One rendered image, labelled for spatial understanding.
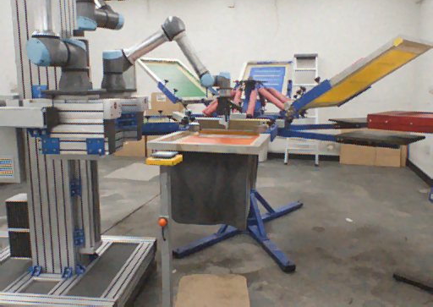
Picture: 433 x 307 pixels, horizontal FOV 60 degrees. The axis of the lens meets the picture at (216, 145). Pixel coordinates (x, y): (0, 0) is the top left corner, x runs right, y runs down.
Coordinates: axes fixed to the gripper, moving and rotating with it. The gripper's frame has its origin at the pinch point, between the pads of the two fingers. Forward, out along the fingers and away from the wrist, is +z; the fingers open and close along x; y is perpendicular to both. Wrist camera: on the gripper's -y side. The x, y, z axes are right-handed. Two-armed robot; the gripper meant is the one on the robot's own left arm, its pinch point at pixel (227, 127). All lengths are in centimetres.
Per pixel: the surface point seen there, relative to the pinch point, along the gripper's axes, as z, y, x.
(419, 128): -2, -111, 5
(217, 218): 44, -5, 49
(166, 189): 20, 11, 79
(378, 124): -3, -91, -6
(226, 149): 4, -13, 60
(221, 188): 27, -8, 49
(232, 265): 101, 0, -10
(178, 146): 3, 12, 60
